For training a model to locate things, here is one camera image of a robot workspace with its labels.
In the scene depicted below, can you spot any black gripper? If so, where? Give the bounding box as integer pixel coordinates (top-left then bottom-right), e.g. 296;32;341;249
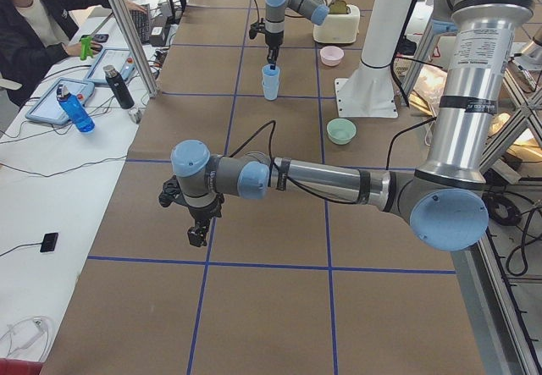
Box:
265;35;283;69
187;194;224;246

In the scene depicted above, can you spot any blue cup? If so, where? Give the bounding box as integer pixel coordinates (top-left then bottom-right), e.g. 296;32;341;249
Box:
262;81;279;101
262;63;280;88

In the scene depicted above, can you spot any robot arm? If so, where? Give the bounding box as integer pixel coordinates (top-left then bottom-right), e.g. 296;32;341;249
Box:
261;0;336;69
159;0;534;251

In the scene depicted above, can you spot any pink bowl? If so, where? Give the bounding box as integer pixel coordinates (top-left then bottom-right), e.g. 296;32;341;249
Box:
319;46;344;67

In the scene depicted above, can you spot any cream toaster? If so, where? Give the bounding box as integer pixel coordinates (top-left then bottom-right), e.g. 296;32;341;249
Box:
312;4;361;45

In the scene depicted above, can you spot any bread slice in toaster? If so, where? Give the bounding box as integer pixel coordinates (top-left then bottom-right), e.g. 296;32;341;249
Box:
329;0;350;15

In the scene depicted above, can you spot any green bowl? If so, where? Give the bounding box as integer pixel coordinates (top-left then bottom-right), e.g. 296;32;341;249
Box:
326;118;357;146

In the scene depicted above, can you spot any black keyboard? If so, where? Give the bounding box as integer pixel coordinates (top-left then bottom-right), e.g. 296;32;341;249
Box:
129;4;151;44

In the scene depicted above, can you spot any far teach pendant tablet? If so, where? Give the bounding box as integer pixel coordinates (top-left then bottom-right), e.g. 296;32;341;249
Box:
84;47;135;85

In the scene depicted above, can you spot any teach pendant tablet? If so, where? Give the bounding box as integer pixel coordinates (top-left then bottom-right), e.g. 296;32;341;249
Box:
84;47;135;85
25;77;95;126

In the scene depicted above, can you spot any small black puck device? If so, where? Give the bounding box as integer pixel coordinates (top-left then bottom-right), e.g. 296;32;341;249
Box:
40;232;58;253

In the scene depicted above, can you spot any black thermos bottle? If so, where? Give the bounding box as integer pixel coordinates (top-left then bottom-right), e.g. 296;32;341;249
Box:
103;65;135;109

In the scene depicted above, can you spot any blue water bottle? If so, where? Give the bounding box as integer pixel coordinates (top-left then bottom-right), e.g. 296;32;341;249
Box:
56;83;95;133

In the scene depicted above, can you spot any black smartphone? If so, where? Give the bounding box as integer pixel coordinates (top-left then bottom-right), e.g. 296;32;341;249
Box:
92;34;109;43

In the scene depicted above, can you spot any near teach pendant tablet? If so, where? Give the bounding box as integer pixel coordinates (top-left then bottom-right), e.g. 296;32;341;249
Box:
25;77;95;126

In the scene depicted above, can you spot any seated person black jacket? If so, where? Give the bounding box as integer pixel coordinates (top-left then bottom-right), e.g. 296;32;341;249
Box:
0;0;150;108

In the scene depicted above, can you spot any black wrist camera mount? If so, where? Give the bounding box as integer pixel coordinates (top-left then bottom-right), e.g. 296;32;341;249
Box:
248;19;266;40
158;176;187;207

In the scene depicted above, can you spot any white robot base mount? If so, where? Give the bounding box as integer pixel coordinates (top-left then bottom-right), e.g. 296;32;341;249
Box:
335;0;417;119

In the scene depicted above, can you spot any aluminium frame post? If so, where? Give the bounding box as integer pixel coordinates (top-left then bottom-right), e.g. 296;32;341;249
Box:
108;0;158;98

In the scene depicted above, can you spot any green handled tool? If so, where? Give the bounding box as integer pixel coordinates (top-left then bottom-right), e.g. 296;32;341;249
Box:
80;36;99;60

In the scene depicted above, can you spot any white cable bundle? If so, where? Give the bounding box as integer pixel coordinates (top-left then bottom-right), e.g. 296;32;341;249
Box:
0;315;54;361

